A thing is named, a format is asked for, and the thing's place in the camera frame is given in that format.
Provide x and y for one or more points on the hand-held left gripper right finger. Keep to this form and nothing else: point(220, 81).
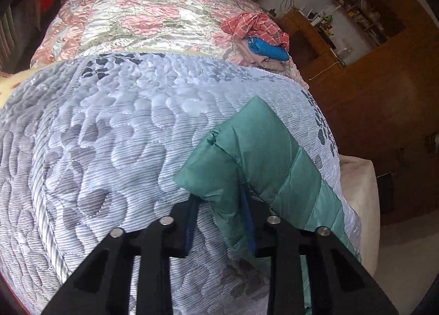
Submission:
point(247, 219)

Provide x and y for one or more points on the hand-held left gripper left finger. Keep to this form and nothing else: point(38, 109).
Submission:
point(188, 232)

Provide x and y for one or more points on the green puffer jacket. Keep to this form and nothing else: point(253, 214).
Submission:
point(257, 143)

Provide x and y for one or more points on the beige folded clothes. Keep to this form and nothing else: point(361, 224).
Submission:
point(246, 54)

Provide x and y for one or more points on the beige bed sheet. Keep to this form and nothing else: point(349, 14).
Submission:
point(362, 198)

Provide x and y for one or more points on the grey quilted leaf-print bedspread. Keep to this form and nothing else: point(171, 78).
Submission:
point(103, 147)

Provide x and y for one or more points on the blue cloth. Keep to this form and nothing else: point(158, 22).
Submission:
point(268, 48)

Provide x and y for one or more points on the brown wooden wardrobe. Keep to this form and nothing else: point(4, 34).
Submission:
point(377, 102)

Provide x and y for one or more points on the brown wooden desk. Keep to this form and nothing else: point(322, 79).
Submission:
point(301, 37)

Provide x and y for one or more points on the red plaid cloth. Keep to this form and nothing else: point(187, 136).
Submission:
point(253, 25)

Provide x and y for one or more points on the pink floral satin quilt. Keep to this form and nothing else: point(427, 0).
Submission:
point(137, 20)

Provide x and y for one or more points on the yellow cloth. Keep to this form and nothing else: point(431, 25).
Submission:
point(13, 90)

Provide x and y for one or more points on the cluttered wooden shelf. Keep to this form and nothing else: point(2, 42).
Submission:
point(363, 13)

